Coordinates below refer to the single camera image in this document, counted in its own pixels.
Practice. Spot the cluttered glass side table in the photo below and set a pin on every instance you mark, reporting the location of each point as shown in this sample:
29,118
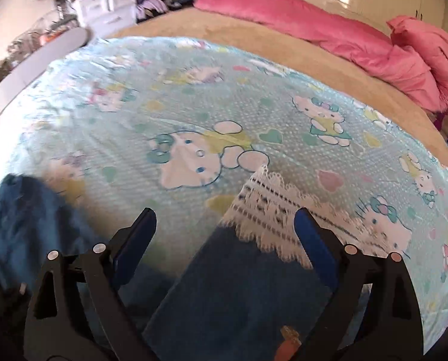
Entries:
44,30

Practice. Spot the pink duvet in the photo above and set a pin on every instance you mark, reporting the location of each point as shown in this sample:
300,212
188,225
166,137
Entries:
413,58

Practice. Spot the blue denim pants lace hem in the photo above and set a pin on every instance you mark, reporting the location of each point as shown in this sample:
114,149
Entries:
248,280

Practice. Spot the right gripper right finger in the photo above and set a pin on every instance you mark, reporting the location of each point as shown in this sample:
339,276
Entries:
391,327

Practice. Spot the white bed footboard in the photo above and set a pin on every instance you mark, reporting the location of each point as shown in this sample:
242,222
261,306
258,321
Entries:
34,65

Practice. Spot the Hello Kitty blue bedsheet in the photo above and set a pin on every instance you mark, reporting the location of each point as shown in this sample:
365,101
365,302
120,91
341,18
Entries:
181,126

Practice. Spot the white drawer chest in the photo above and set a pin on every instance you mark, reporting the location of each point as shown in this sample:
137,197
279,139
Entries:
102,18

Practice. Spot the purple white clothes heap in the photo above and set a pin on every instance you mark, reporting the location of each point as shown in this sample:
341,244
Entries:
147,9

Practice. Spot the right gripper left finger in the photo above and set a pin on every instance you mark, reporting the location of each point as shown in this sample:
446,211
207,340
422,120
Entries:
56,326

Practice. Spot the right hand painted nails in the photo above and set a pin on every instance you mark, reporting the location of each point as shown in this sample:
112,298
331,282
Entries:
289,346

